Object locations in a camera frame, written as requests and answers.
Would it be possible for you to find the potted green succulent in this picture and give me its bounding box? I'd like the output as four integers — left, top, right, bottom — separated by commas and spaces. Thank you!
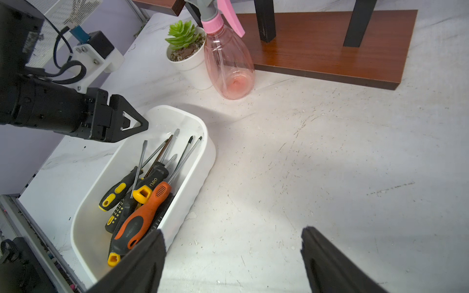
165, 20, 213, 90

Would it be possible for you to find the pink spray bottle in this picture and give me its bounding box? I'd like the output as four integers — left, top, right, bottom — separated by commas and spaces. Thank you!
188, 0, 255, 100

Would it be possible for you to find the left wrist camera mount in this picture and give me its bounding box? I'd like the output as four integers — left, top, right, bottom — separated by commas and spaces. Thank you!
69, 26, 125, 94

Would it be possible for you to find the white storage box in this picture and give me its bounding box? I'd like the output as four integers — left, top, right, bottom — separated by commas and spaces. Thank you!
72, 106, 216, 284

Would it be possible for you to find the black yellow stubby screwdriver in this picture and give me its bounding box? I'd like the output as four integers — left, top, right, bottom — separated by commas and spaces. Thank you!
133, 128, 180, 205

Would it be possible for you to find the black dotted yellow screwdriver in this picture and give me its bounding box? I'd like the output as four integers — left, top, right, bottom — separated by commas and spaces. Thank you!
105, 140, 148, 233

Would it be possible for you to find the slim orange black screwdriver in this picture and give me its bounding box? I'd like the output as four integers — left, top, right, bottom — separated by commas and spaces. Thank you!
149, 136, 194, 233

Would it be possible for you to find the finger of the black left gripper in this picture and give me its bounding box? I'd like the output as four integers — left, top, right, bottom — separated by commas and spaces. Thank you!
107, 95, 149, 143

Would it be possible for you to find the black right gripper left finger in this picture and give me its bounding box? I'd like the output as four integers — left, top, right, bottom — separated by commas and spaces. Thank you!
88, 230, 166, 293

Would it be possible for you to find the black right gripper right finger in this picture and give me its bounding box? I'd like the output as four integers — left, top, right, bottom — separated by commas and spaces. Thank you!
301, 227, 386, 293

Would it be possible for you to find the brown wooden tiered stand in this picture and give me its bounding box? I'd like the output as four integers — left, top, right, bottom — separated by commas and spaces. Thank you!
137, 1, 417, 90

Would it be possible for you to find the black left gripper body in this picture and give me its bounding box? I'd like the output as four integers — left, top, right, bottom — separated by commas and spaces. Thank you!
1, 75, 112, 141

